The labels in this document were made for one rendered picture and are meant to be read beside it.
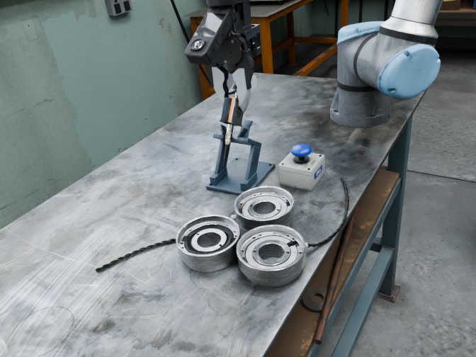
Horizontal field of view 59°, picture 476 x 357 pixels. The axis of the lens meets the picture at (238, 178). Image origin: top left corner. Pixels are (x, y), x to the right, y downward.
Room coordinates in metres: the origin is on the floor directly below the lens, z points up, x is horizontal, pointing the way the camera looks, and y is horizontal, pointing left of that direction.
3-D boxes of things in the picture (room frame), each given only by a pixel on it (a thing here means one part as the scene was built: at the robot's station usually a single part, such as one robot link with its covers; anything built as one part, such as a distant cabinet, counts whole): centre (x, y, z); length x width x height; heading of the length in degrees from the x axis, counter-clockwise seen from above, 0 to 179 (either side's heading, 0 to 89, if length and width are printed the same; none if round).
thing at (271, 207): (0.61, -0.04, 0.82); 0.10 x 0.10 x 0.04
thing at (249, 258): (0.49, -0.04, 0.82); 0.08 x 0.08 x 0.02
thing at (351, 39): (0.99, -0.34, 0.97); 0.13 x 0.12 x 0.14; 13
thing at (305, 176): (0.73, -0.13, 0.82); 0.08 x 0.07 x 0.05; 144
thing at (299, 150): (0.73, -0.13, 0.85); 0.04 x 0.04 x 0.05
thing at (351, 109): (1.00, -0.34, 0.85); 0.15 x 0.15 x 0.10
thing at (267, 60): (3.35, -0.48, 0.39); 1.50 x 0.62 x 0.78; 144
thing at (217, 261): (0.54, 0.06, 0.82); 0.10 x 0.10 x 0.04
